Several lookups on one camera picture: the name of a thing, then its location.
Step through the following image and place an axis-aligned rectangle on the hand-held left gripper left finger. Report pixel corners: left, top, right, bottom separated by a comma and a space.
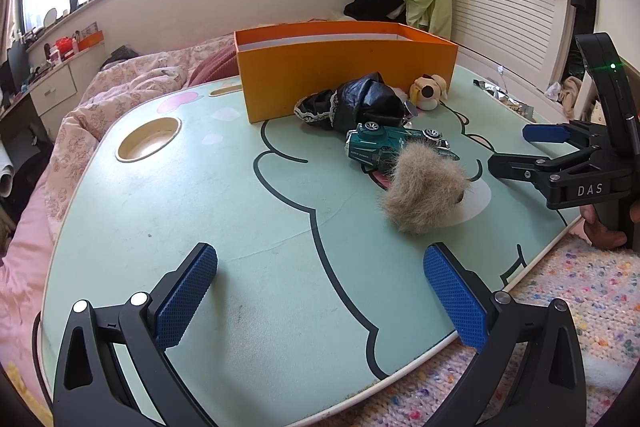
52, 242, 219, 427

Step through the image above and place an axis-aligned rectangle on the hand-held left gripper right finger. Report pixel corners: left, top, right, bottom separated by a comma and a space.
422, 243, 587, 427

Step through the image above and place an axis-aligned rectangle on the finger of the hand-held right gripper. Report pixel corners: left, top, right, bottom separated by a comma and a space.
487, 146, 601, 198
522, 119, 608, 148

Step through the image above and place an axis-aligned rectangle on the beige fur pom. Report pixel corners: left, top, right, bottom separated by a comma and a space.
378, 139, 473, 235

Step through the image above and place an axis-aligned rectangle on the black lace-trimmed satin cloth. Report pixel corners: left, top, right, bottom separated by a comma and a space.
294, 72, 408, 131

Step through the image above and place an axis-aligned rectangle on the orange cardboard box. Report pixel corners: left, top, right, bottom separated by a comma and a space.
234, 21, 460, 124

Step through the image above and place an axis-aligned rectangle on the green cartoon desktop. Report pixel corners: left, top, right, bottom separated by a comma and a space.
37, 57, 583, 427

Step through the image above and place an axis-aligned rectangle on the person's right hand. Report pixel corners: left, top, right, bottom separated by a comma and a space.
582, 204, 629, 251

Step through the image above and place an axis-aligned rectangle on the beige plush toy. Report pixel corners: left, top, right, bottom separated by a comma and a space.
559, 76, 581, 118

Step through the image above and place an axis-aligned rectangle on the foil snack wrapper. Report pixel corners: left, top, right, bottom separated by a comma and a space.
472, 77, 535, 118

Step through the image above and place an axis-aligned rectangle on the yellow plush dog toy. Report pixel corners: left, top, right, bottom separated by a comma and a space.
409, 73, 448, 111

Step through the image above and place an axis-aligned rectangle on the green toy car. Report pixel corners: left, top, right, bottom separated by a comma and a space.
345, 121, 461, 170

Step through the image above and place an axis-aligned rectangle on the white paper roll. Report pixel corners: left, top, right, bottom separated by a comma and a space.
0, 152, 16, 198

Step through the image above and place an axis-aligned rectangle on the pink floral quilt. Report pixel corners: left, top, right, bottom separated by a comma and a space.
50, 36, 238, 228

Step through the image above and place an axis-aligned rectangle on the dark red pillow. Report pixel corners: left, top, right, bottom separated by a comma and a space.
187, 42, 241, 88

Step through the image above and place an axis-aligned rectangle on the white dresser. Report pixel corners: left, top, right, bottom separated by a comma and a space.
27, 57, 78, 118

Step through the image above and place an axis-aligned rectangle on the grey clothing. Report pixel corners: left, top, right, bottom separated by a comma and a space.
102, 46, 141, 68

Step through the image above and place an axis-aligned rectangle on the red container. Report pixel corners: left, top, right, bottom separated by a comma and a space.
47, 38, 76, 65

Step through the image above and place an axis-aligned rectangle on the black cable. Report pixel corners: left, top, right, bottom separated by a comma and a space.
31, 312, 43, 358

